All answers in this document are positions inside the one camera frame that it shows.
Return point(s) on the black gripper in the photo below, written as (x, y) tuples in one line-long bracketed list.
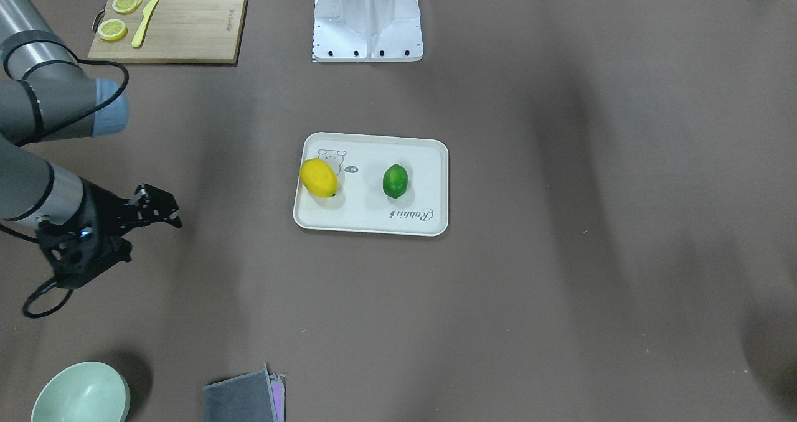
[(101, 211)]

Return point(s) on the green lime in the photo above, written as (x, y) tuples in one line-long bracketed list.
[(395, 181)]

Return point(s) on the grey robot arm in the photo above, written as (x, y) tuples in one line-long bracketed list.
[(48, 96)]

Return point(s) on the white rectangular tray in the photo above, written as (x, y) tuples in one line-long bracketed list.
[(360, 204)]

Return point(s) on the yellow plastic knife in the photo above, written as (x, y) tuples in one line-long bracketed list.
[(141, 32)]

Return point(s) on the yellow lemon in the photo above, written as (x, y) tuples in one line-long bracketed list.
[(318, 178)]

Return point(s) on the bamboo cutting board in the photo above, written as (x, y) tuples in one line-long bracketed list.
[(179, 32)]

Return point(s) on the pale green bowl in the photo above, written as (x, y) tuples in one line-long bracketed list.
[(87, 391)]

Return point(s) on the stacked lemon slices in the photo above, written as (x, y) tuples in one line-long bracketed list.
[(124, 7)]

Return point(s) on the grey folded cloth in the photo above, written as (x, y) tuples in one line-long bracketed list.
[(249, 397)]

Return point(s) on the purple cloth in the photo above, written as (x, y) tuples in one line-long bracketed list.
[(278, 391)]

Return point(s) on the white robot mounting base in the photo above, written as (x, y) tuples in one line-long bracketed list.
[(373, 31)]

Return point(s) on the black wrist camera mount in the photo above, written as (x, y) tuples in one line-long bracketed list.
[(77, 256)]

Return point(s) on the lemon slice near handle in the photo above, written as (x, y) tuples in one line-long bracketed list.
[(112, 30)]

